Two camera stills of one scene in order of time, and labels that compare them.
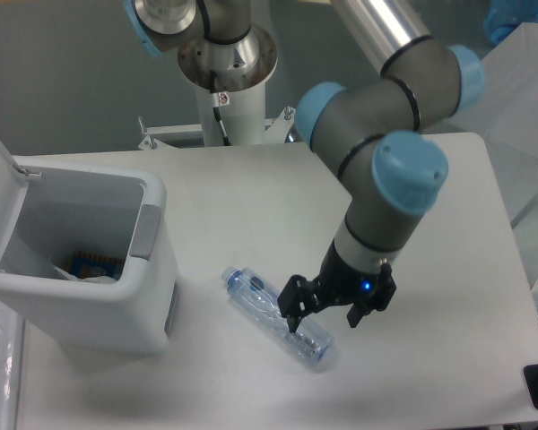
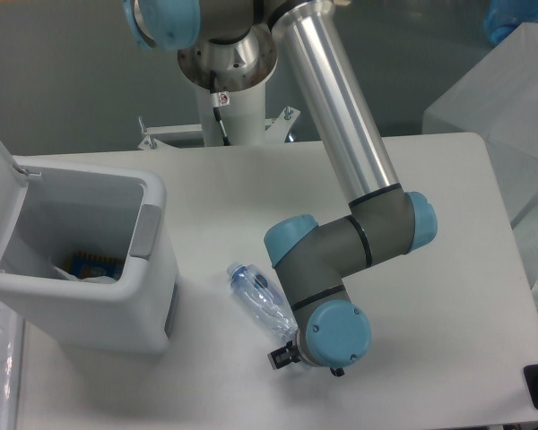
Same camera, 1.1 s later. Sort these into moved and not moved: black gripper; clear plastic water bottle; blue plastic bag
Moved: black gripper
Not moved: clear plastic water bottle; blue plastic bag
